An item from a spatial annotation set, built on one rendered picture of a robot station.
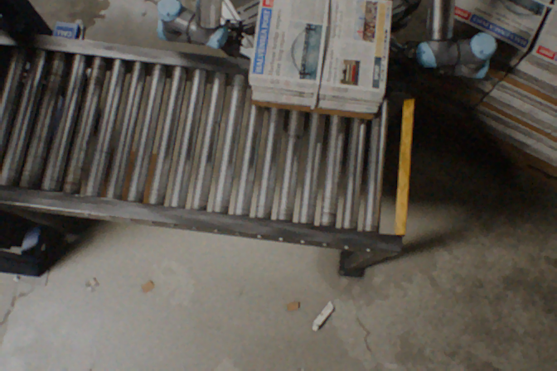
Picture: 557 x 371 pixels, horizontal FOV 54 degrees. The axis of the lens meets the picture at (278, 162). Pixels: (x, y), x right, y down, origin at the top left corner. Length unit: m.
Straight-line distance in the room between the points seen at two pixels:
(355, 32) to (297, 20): 0.17
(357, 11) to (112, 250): 1.50
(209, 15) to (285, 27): 0.22
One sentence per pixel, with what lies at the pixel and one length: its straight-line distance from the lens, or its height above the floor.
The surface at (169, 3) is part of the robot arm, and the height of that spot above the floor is 0.96.
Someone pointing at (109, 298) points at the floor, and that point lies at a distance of 2.49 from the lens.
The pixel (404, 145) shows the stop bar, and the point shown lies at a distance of 1.70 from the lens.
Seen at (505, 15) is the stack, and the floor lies 0.83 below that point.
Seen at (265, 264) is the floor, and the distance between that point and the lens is 2.40.
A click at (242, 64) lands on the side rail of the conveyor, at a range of 1.77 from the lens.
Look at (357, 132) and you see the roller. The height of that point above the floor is 0.80.
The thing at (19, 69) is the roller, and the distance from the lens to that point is 1.93.
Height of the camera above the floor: 2.40
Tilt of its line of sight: 75 degrees down
